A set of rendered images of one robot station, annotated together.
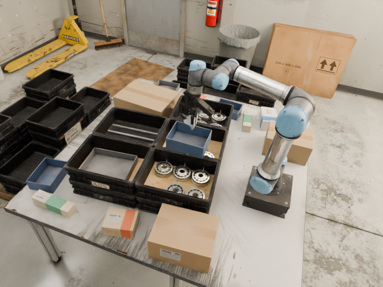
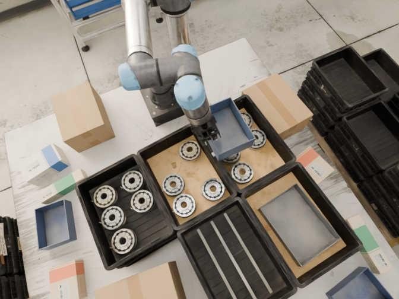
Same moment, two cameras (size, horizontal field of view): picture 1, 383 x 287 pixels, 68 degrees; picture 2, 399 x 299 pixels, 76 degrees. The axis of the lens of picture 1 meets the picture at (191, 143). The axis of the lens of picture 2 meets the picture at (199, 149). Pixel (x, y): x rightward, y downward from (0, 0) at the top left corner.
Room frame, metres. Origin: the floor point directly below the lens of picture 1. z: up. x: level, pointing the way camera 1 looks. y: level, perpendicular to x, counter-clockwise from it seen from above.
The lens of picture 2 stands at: (1.43, 0.33, 1.99)
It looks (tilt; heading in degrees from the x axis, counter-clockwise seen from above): 68 degrees down; 239
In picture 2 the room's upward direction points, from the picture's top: 10 degrees counter-clockwise
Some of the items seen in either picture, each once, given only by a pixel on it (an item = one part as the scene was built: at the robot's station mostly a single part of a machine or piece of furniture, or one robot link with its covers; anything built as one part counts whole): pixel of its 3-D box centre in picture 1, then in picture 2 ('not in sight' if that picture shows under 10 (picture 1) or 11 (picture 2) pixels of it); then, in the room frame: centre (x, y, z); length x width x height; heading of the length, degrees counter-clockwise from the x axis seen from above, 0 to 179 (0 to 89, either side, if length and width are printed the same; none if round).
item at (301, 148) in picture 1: (286, 142); (83, 117); (1.54, -0.67, 0.78); 0.30 x 0.22 x 0.16; 75
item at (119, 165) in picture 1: (109, 165); (297, 223); (1.10, 0.46, 0.85); 0.27 x 0.20 x 0.05; 82
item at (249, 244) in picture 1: (186, 186); (186, 209); (1.42, 0.01, 0.35); 1.60 x 1.60 x 0.70; 74
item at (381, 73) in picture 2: not in sight; (373, 82); (-0.30, 0.20, 0.26); 0.40 x 0.30 x 0.23; 74
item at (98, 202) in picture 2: (218, 116); (104, 196); (1.67, -0.18, 0.86); 0.10 x 0.10 x 0.01
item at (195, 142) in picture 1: (188, 139); (224, 128); (1.12, 0.01, 1.10); 0.20 x 0.15 x 0.07; 74
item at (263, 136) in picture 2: (175, 191); (255, 137); (0.96, 0.07, 0.86); 0.10 x 0.10 x 0.01
